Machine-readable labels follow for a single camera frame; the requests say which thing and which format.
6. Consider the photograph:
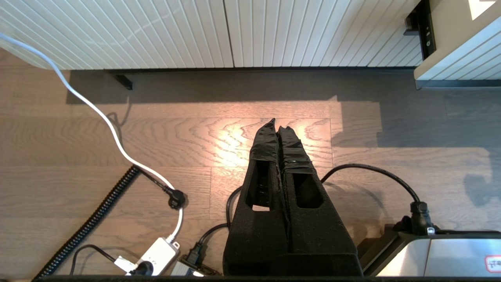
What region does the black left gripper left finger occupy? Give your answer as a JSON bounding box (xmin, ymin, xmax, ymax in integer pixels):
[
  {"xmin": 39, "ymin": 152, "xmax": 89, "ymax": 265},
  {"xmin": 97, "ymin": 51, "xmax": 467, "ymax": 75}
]
[{"xmin": 223, "ymin": 118, "xmax": 291, "ymax": 276}]

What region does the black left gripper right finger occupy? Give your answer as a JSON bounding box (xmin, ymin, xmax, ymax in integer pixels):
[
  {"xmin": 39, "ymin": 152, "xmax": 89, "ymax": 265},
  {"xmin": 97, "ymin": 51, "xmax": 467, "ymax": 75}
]
[{"xmin": 277, "ymin": 126, "xmax": 363, "ymax": 276}]

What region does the white fluted drawer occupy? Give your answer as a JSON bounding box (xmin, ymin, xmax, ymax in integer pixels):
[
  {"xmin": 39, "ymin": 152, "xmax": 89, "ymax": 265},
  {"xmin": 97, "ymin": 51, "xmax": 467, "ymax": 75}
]
[{"xmin": 404, "ymin": 0, "xmax": 501, "ymax": 90}]

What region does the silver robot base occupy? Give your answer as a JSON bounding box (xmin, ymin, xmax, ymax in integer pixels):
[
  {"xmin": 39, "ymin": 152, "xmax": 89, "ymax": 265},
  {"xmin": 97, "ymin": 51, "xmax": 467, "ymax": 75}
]
[{"xmin": 360, "ymin": 225, "xmax": 501, "ymax": 277}]

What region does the white slatted cabinet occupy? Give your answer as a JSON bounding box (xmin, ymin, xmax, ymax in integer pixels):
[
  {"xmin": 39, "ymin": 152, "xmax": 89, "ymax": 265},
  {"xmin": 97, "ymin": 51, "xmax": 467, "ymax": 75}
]
[{"xmin": 0, "ymin": 0, "xmax": 425, "ymax": 74}]

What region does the grey power brick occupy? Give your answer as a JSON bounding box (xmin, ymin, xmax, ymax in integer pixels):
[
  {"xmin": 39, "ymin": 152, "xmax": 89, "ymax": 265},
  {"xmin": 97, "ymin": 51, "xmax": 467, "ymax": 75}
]
[{"xmin": 171, "ymin": 261, "xmax": 204, "ymax": 277}]

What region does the white power strip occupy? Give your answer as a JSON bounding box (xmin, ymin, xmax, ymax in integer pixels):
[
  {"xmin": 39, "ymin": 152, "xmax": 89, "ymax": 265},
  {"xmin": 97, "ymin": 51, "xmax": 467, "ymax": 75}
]
[{"xmin": 137, "ymin": 237, "xmax": 180, "ymax": 276}]

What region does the small white plug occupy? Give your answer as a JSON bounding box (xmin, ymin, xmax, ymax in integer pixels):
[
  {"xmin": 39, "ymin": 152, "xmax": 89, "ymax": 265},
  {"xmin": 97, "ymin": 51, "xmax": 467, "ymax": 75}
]
[{"xmin": 114, "ymin": 255, "xmax": 137, "ymax": 274}]

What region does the black charging cable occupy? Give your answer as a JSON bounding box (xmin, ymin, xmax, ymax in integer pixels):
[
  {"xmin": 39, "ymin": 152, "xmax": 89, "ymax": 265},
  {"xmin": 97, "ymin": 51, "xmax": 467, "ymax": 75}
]
[{"xmin": 186, "ymin": 164, "xmax": 435, "ymax": 268}]

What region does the black coiled cable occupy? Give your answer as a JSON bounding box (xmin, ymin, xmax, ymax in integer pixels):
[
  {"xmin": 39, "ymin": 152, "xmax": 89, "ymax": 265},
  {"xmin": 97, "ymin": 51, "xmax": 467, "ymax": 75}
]
[{"xmin": 33, "ymin": 165, "xmax": 141, "ymax": 279}]

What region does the white power cable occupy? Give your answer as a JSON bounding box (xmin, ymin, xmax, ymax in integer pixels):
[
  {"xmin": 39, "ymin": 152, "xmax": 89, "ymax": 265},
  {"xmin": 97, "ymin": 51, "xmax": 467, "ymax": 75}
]
[{"xmin": 0, "ymin": 32, "xmax": 184, "ymax": 241}]

